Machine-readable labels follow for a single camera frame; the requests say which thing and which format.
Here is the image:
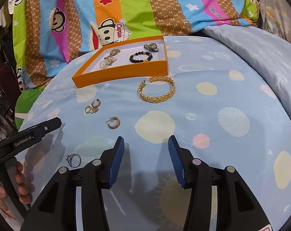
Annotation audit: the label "rose gold hoop earring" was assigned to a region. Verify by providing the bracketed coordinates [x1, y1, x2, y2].
[105, 116, 121, 129]

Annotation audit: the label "colourful monkey print quilt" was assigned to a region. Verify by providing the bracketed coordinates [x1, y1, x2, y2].
[13, 0, 260, 91]

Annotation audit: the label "silver wrist watch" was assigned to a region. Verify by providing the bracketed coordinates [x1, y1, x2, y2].
[143, 43, 159, 52]

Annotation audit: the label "gold braided bangle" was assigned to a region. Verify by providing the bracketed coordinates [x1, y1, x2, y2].
[138, 76, 176, 104]

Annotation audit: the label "pale blue pillow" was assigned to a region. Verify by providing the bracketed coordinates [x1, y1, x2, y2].
[204, 25, 291, 115]

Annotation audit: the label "person's left hand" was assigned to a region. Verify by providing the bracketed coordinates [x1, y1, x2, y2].
[0, 157, 31, 223]

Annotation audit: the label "black bead bracelet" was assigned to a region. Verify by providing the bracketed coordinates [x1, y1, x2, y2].
[129, 50, 154, 65]

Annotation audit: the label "black electric fan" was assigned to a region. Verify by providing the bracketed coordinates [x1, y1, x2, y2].
[0, 87, 17, 140]

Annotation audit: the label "grey floral fabric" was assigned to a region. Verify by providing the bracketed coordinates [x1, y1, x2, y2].
[259, 0, 291, 44]

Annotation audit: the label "orange shallow tray box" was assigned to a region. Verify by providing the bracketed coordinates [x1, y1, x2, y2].
[71, 35, 169, 88]

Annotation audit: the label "gold wrist watch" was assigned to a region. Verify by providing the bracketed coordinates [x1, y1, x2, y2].
[108, 49, 120, 57]

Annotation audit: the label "silver stone ring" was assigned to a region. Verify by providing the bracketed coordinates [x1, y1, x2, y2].
[65, 152, 82, 168]

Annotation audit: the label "light blue planet bedsheet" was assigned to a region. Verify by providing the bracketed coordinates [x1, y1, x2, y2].
[18, 37, 291, 230]

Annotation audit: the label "gold hoop earring pair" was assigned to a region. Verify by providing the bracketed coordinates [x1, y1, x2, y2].
[84, 99, 101, 114]

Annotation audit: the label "green round cushion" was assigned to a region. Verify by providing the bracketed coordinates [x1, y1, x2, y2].
[14, 85, 48, 130]

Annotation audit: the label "white pearl bracelet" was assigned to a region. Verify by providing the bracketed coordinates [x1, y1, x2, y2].
[99, 56, 118, 70]

